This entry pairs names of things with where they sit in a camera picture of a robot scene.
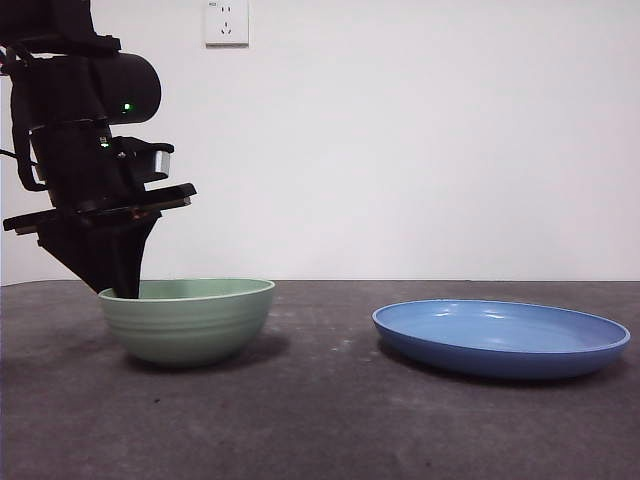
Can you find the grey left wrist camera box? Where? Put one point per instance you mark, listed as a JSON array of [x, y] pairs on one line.
[[161, 162]]

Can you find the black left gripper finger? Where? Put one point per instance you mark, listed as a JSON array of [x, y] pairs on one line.
[[85, 255], [130, 260]]

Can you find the white wall socket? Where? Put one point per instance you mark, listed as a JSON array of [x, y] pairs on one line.
[[227, 25]]

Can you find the blue round plate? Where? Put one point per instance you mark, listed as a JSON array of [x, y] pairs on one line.
[[500, 345]]

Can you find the green ribbed bowl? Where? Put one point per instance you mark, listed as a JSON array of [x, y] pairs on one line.
[[190, 335]]

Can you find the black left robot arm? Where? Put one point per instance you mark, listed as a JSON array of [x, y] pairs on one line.
[[120, 85]]

